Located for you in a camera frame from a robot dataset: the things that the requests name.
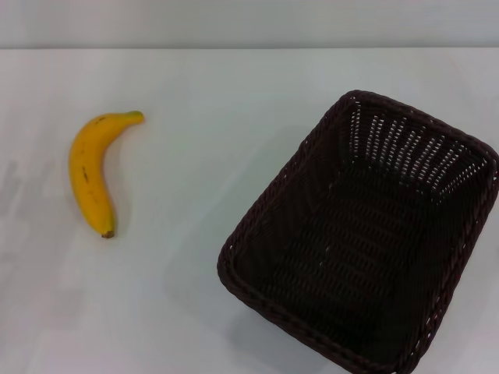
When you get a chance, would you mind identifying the black woven basket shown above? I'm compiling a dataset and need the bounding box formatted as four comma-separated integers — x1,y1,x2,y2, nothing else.
216,90,499,374

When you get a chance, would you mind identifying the yellow banana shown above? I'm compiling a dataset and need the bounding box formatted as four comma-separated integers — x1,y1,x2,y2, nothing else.
69,110,146,239

